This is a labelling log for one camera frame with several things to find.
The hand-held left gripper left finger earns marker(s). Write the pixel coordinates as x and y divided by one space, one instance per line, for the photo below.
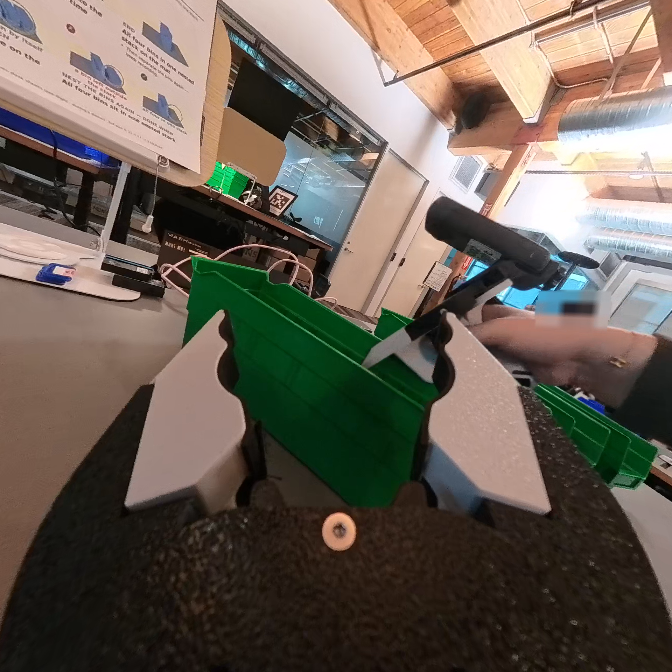
189 435

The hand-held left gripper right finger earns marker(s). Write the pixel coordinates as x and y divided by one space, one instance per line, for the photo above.
483 435

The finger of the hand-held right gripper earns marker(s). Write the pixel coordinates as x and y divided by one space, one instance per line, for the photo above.
399 344
422 357

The stack of blue bins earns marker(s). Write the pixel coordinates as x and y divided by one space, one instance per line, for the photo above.
31 131

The white notice sheet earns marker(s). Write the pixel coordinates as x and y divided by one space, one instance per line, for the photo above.
438 275

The white door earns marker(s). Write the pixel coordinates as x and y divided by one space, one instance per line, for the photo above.
414 262
383 220

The blue plastic bin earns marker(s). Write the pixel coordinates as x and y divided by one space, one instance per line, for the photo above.
590 407

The black floor lamp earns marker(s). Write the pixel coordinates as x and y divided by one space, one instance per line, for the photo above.
580 260

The black round ceiling fixture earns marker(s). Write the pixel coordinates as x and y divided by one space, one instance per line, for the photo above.
472 111

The white tray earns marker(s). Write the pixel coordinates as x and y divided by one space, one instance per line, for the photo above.
94 286

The black box blue stripe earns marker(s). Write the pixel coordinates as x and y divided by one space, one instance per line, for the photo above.
128 265

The printed tag sign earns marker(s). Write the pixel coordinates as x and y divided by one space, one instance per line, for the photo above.
282 201

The wooden top desk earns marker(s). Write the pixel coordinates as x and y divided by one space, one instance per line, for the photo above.
262 215
52 152

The black ceiling pipe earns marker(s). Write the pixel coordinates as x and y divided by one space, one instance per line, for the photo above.
498 39

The black cardboard box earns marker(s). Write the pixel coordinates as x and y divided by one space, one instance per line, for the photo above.
189 246

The small blue object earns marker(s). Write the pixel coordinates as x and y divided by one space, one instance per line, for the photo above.
52 274

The black panel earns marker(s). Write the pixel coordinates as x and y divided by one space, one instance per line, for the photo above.
262 94

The instruction poster board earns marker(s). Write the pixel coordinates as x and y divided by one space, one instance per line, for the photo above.
105 78

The wall vent grille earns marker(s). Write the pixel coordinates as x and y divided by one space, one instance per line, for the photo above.
467 173

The wooden post red signs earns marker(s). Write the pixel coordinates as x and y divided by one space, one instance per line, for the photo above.
504 178

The silver air duct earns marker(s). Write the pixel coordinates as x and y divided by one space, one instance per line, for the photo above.
614 115
635 240
630 215

